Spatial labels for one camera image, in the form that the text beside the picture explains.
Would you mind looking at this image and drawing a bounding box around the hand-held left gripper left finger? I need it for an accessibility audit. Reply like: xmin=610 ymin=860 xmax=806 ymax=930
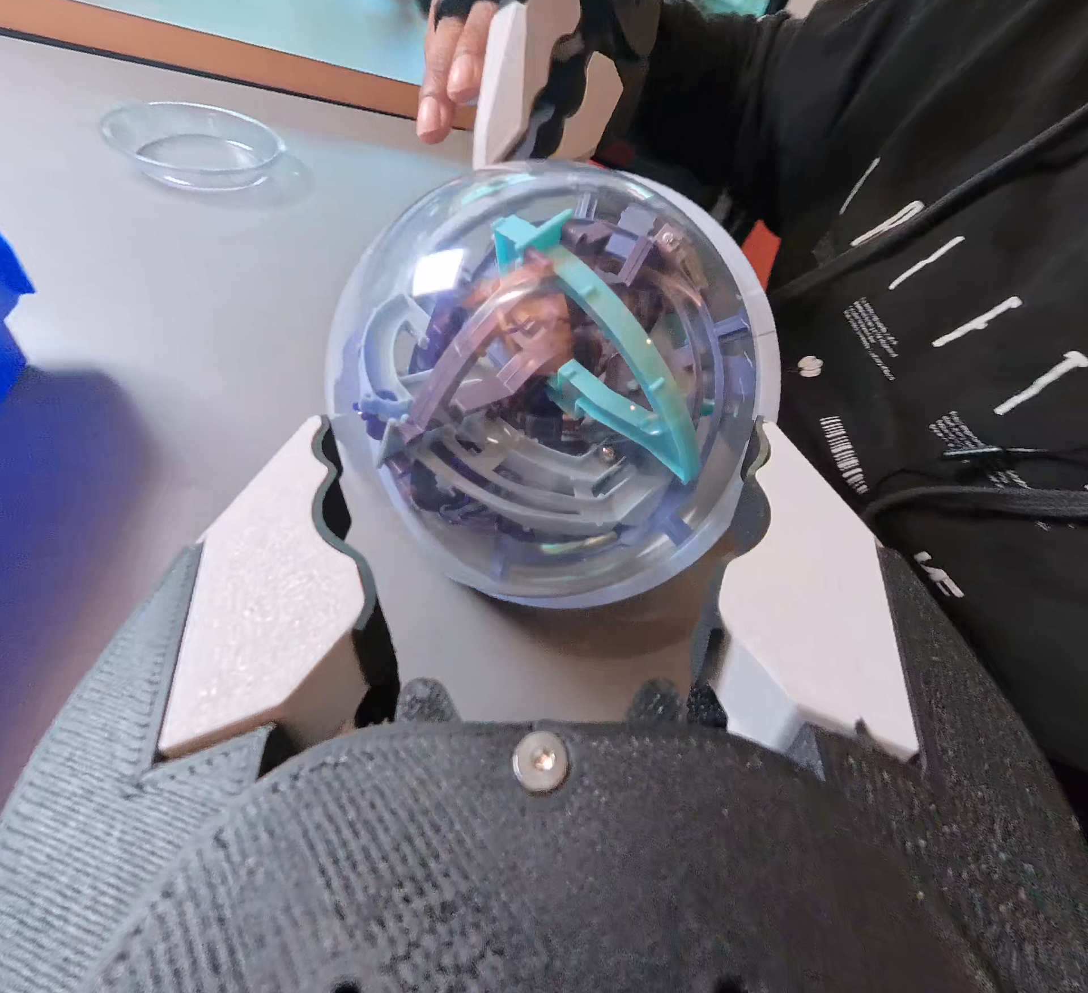
xmin=157 ymin=415 xmax=402 ymax=758

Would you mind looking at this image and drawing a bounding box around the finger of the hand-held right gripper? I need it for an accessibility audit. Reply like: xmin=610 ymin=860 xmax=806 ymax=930
xmin=471 ymin=0 xmax=588 ymax=167
xmin=544 ymin=56 xmax=630 ymax=161

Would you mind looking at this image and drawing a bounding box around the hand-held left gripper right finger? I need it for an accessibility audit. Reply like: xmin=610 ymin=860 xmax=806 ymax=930
xmin=688 ymin=417 xmax=921 ymax=762

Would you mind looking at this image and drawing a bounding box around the clear plastic maze ball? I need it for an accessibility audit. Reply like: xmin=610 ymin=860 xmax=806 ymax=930
xmin=325 ymin=158 xmax=781 ymax=610

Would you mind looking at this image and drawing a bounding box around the person's right hand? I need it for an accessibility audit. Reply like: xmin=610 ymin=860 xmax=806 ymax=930
xmin=416 ymin=0 xmax=520 ymax=146

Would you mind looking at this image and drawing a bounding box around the orange plastic bin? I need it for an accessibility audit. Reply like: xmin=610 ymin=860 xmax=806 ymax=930
xmin=748 ymin=221 xmax=782 ymax=290

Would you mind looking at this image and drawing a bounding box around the blue plastic bin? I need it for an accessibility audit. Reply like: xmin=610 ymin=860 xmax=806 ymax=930
xmin=0 ymin=232 xmax=36 ymax=401

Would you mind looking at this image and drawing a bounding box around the thin black cable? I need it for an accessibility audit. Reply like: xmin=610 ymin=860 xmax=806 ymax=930
xmin=939 ymin=443 xmax=1088 ymax=469

